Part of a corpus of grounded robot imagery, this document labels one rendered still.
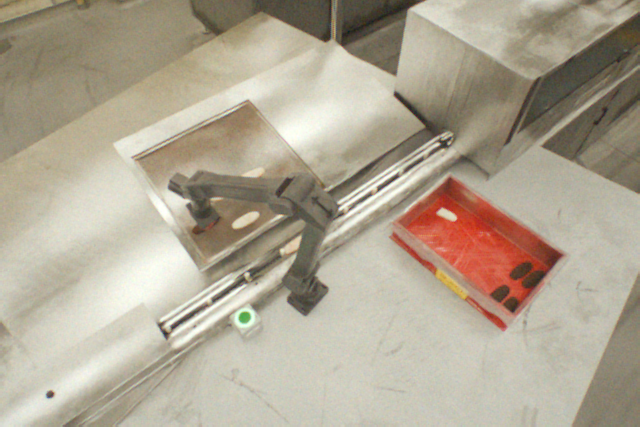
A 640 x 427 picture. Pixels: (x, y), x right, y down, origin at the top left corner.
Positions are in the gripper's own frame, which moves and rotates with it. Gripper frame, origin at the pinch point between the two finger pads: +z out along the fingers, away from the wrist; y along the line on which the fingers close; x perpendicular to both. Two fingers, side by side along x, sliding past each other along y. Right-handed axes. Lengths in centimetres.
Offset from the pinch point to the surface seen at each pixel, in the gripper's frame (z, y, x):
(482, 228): 0, -62, -74
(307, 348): 1, -52, 0
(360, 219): 1, -31, -43
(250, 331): -2.1, -38.0, 10.2
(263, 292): 0.6, -30.5, -0.4
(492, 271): -2, -74, -63
